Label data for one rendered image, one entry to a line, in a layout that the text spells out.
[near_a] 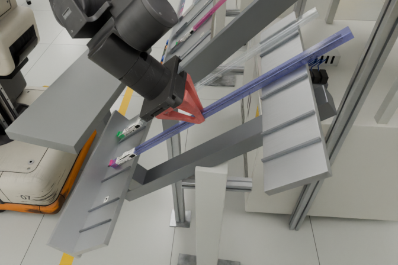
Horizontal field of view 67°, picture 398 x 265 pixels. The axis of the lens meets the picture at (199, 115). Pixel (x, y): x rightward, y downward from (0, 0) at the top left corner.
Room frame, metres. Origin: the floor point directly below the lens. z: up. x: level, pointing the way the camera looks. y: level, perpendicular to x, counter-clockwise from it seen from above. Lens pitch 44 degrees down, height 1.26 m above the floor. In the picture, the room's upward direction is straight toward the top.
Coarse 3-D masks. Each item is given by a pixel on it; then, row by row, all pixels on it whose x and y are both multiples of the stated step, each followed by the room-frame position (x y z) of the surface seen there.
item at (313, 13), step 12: (312, 12) 0.43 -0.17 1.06; (288, 24) 0.45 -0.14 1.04; (300, 24) 0.43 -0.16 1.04; (276, 36) 0.44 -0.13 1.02; (252, 48) 0.45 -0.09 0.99; (264, 48) 0.44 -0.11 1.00; (240, 60) 0.44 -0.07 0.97; (216, 72) 0.46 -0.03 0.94; (204, 84) 0.45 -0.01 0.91; (120, 132) 0.49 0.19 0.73
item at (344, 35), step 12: (336, 36) 0.34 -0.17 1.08; (348, 36) 0.33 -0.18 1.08; (312, 48) 0.34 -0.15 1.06; (324, 48) 0.33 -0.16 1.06; (288, 60) 0.35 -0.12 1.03; (300, 60) 0.34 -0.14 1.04; (276, 72) 0.34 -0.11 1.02; (288, 72) 0.34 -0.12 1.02; (252, 84) 0.35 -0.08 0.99; (264, 84) 0.34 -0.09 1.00; (228, 96) 0.36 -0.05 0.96; (240, 96) 0.35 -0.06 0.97; (204, 108) 0.36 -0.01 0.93; (216, 108) 0.35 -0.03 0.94; (168, 132) 0.36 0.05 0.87; (144, 144) 0.38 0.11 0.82; (156, 144) 0.37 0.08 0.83
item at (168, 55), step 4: (180, 0) 1.27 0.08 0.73; (180, 4) 1.22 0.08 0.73; (180, 8) 1.19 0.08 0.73; (176, 12) 1.15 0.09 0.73; (180, 20) 1.10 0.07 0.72; (176, 24) 1.05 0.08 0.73; (172, 28) 1.01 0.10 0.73; (176, 28) 1.03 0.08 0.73; (172, 32) 0.98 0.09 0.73; (172, 36) 0.96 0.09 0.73; (172, 40) 0.93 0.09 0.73; (168, 44) 0.90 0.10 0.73; (172, 44) 0.91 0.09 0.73; (168, 48) 0.87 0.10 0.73; (168, 52) 0.85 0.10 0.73; (164, 56) 0.83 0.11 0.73; (168, 56) 0.83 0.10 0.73; (164, 60) 0.80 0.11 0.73
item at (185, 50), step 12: (204, 0) 1.05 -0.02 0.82; (192, 12) 1.05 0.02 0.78; (204, 12) 0.93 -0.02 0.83; (180, 24) 1.06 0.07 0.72; (192, 24) 0.94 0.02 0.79; (204, 24) 0.84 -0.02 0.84; (180, 36) 0.94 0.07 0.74; (192, 36) 0.84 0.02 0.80; (204, 36) 0.76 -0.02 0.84; (180, 48) 0.85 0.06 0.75; (192, 48) 0.76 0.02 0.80
